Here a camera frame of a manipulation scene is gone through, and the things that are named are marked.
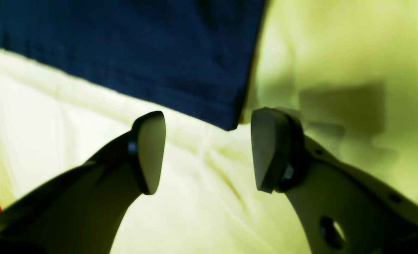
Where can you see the yellow table cloth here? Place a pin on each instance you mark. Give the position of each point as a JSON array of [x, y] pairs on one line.
[[348, 69]]

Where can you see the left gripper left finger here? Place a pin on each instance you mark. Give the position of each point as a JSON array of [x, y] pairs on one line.
[[80, 211]]

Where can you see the dark navy T-shirt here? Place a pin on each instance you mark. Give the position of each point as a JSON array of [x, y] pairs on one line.
[[192, 56]]

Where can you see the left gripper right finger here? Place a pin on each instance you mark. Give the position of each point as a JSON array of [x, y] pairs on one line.
[[342, 209]]

